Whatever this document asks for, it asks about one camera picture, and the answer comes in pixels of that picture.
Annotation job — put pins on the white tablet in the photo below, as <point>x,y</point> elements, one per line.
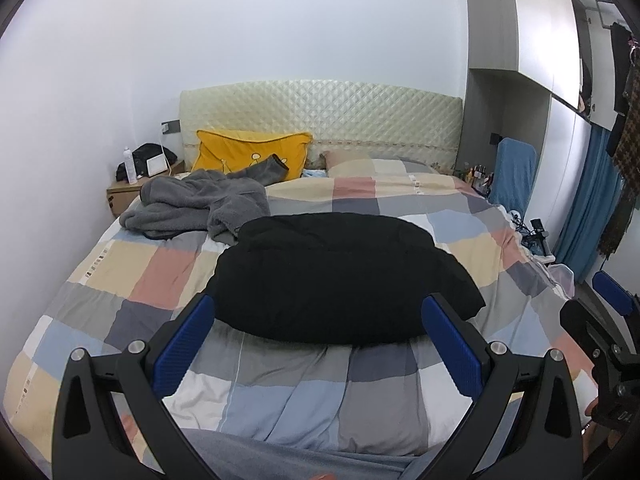
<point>157,166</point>

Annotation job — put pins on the pink pillow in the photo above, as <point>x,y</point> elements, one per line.
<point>345,160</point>

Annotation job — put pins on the cream quilted headboard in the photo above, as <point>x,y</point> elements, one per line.
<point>350,110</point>

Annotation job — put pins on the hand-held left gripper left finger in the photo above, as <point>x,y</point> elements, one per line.
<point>185,340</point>

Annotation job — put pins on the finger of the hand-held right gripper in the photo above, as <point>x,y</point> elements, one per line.
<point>585,325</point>
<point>617,295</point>

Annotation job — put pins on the dark wall socket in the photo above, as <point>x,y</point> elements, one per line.
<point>171,126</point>

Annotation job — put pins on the dark hanging clothes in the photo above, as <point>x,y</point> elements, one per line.
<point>625,160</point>

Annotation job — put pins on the yellow pillow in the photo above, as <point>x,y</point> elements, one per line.
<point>235,150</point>

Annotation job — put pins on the checked quilt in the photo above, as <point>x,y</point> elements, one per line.
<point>390,200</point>

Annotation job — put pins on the blue chair cover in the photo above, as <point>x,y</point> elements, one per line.
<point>515,175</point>

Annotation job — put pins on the black bag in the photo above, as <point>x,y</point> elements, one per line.
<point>150,151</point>

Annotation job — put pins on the blue curtain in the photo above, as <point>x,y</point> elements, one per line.
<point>590,200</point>

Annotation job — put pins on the wooden nightstand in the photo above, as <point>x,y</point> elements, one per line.
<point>120,200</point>

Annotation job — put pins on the black camera stand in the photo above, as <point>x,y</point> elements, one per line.
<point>536,235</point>

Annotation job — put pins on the black garment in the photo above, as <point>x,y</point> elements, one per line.
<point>340,280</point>

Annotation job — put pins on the cluster of small bottles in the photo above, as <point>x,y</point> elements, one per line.
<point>475,175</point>

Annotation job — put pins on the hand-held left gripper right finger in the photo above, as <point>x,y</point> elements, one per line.
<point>450,340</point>

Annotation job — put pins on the white bottle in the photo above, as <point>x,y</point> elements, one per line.
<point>130,167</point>

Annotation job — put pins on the person's right hand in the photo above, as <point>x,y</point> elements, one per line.
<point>590,412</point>

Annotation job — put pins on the grey fleece garment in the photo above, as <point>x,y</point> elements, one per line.
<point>185,200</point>

